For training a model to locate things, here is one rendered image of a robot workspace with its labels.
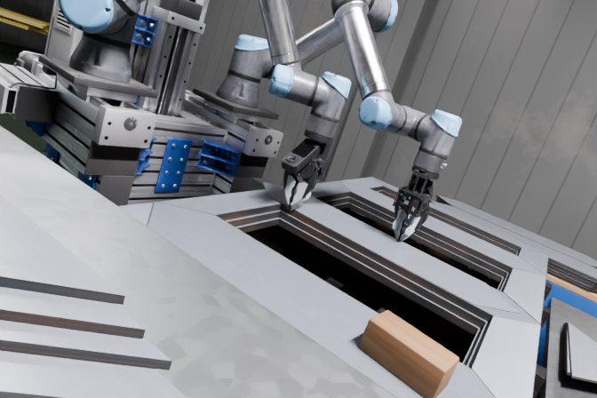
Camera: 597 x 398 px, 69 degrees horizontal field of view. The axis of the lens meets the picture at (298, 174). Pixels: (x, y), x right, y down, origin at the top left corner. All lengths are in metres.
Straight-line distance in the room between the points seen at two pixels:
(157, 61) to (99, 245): 1.11
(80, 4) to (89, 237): 0.78
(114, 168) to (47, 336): 0.97
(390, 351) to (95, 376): 0.48
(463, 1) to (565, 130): 1.20
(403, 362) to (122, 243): 0.43
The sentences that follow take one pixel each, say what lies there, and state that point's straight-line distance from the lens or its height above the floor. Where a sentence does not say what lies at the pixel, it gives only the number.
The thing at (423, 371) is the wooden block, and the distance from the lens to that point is 0.65.
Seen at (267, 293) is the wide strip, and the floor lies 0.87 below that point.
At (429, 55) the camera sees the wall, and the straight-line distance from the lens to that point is 3.68.
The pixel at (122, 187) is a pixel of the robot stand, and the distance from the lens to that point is 1.25.
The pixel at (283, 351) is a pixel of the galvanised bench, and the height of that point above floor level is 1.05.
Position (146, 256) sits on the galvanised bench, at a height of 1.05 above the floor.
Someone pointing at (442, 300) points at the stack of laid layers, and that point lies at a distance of 1.04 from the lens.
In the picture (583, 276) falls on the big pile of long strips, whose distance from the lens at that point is 1.94.
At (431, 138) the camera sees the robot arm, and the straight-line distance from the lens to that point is 1.15.
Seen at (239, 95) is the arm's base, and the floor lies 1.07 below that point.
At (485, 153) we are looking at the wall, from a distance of 3.42.
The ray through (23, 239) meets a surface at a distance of 0.31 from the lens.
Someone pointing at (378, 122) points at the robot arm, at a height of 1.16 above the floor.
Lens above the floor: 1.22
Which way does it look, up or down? 13 degrees down
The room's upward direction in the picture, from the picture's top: 19 degrees clockwise
